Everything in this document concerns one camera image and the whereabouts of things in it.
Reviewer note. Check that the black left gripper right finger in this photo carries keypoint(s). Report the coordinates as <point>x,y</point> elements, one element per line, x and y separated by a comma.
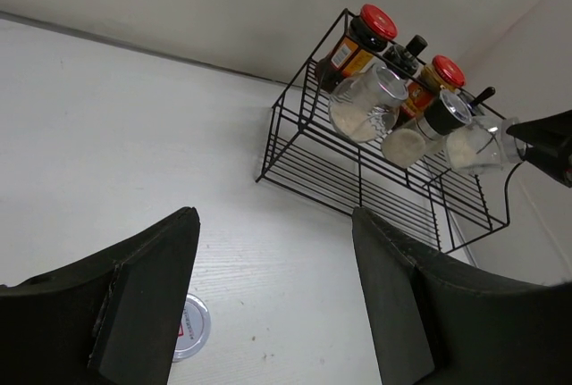
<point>437,320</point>

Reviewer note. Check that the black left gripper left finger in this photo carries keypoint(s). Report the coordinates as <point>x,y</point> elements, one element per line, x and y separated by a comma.
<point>110,318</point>

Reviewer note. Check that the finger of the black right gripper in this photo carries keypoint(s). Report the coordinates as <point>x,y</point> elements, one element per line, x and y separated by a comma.
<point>548,140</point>

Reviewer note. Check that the black knob cap salt bottle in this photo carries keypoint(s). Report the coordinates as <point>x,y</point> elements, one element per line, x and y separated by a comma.
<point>474,102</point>

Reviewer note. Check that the orange label jar red lid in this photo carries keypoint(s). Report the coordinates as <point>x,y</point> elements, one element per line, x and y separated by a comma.
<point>439,74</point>

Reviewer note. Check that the black pump cap salt bottle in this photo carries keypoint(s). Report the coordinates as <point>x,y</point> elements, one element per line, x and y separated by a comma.
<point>402,60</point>

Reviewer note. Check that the round glass jar metal rim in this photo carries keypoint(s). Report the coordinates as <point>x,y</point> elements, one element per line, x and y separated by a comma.
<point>366,106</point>

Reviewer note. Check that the dark sauce jar red lid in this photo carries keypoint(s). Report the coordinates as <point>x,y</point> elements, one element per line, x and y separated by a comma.
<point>369,33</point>

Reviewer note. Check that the black wire rack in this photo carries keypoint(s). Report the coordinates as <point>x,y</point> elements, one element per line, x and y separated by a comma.
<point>428,201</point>

